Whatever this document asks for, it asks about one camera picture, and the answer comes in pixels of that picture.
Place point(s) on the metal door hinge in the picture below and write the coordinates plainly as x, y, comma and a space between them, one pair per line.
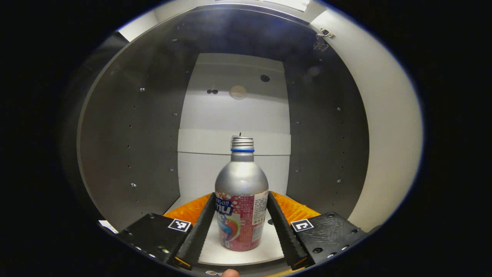
326, 33

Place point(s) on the dark grey cabinet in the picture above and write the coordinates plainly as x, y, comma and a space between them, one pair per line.
134, 134

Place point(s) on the white sheet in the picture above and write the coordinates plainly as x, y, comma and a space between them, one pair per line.
107, 227

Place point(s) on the black backdrop cloth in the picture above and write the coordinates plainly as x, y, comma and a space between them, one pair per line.
71, 127

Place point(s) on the long ceiling light panel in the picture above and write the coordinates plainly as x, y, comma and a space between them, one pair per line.
286, 4

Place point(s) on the silver bottle with pink label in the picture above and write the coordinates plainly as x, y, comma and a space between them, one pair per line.
241, 184

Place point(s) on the beige cabinet door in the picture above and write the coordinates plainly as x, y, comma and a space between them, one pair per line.
384, 134

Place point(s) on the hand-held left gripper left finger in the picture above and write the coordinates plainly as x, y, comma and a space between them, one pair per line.
200, 234

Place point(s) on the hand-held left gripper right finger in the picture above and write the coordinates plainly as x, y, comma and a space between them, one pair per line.
282, 231

